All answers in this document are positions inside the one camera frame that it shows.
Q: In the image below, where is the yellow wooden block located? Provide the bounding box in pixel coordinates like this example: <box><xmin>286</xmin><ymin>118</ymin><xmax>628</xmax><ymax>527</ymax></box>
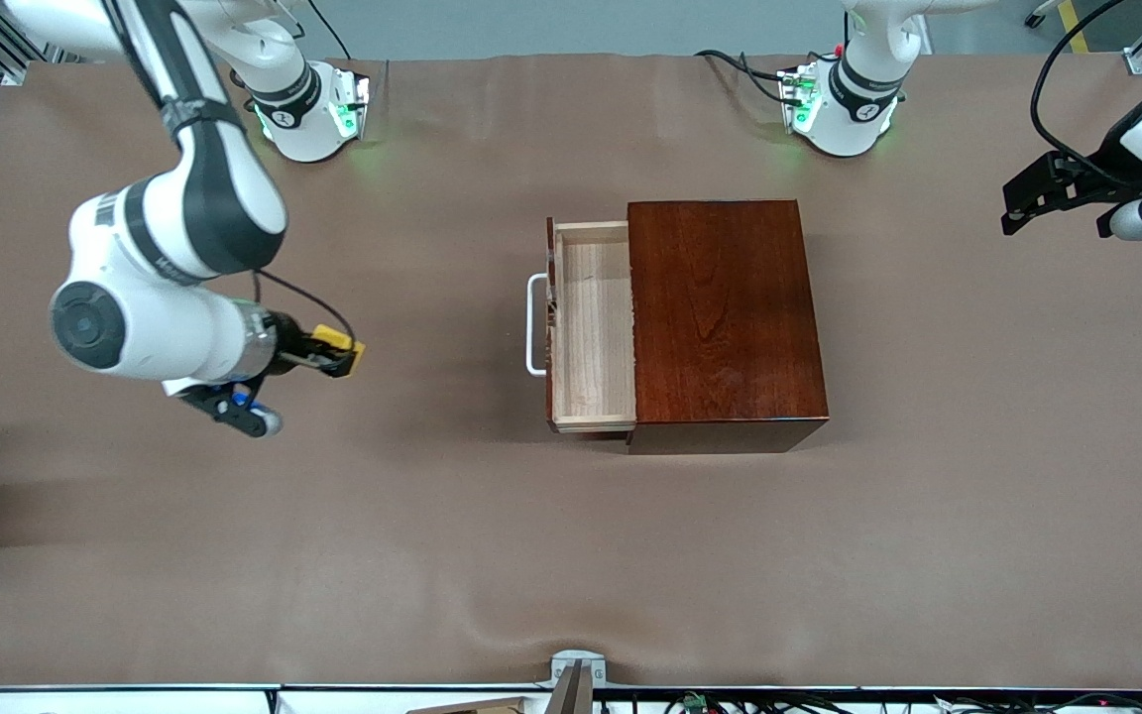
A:
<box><xmin>311</xmin><ymin>324</ymin><xmax>367</xmax><ymax>378</ymax></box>

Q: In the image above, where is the wooden drawer with white handle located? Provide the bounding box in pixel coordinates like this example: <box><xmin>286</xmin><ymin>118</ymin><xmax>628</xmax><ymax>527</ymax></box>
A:
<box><xmin>526</xmin><ymin>216</ymin><xmax>638</xmax><ymax>435</ymax></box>

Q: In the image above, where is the yellow floor tape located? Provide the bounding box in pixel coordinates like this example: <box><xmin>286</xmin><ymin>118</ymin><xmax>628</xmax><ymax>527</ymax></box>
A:
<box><xmin>1057</xmin><ymin>0</ymin><xmax>1093</xmax><ymax>56</ymax></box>

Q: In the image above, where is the brown table cover sheet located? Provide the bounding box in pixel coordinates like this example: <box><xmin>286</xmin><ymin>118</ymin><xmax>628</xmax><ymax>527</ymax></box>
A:
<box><xmin>0</xmin><ymin>55</ymin><xmax>1142</xmax><ymax>690</ymax></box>

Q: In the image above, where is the dark brown wooden cabinet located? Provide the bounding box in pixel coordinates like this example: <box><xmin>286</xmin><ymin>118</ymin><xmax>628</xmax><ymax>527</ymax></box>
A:
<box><xmin>628</xmin><ymin>200</ymin><xmax>830</xmax><ymax>455</ymax></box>

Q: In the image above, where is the light wooden board piece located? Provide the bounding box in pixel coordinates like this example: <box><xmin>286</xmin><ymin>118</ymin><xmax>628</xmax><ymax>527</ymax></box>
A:
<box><xmin>407</xmin><ymin>697</ymin><xmax>532</xmax><ymax>714</ymax></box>

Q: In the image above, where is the white table edge strip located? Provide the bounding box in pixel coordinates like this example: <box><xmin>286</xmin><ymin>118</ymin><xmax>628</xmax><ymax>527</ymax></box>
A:
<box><xmin>0</xmin><ymin>690</ymin><xmax>544</xmax><ymax>714</ymax></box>

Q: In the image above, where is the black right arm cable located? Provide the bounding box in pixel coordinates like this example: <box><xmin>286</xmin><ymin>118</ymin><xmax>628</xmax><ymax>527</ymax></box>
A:
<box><xmin>100</xmin><ymin>0</ymin><xmax>356</xmax><ymax>343</ymax></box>

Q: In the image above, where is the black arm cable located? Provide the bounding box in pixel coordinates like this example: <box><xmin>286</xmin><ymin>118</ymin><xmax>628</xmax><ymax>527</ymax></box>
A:
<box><xmin>100</xmin><ymin>0</ymin><xmax>356</xmax><ymax>343</ymax></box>
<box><xmin>1030</xmin><ymin>0</ymin><xmax>1142</xmax><ymax>189</ymax></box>

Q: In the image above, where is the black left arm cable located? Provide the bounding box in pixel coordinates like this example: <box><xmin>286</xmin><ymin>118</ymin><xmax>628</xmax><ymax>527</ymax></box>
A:
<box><xmin>1030</xmin><ymin>0</ymin><xmax>1142</xmax><ymax>189</ymax></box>

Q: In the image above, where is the black right base cable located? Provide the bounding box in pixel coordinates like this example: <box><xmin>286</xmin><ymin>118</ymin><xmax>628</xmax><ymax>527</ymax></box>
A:
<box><xmin>293</xmin><ymin>0</ymin><xmax>354</xmax><ymax>62</ymax></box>

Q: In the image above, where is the black base cable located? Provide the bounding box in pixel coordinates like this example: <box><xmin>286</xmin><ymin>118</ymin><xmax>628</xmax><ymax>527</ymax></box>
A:
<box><xmin>695</xmin><ymin>48</ymin><xmax>810</xmax><ymax>106</ymax></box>
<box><xmin>293</xmin><ymin>0</ymin><xmax>354</xmax><ymax>62</ymax></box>

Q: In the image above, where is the black left base cable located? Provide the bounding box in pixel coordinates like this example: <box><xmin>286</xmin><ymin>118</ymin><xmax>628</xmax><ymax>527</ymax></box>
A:
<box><xmin>695</xmin><ymin>48</ymin><xmax>810</xmax><ymax>106</ymax></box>

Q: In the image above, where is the grey metal bracket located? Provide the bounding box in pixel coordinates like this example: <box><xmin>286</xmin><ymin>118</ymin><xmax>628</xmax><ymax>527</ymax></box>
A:
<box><xmin>550</xmin><ymin>650</ymin><xmax>608</xmax><ymax>690</ymax></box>

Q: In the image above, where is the brown stand post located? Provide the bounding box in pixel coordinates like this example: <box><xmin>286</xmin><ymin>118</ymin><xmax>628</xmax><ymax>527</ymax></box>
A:
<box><xmin>543</xmin><ymin>662</ymin><xmax>594</xmax><ymax>714</ymax></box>

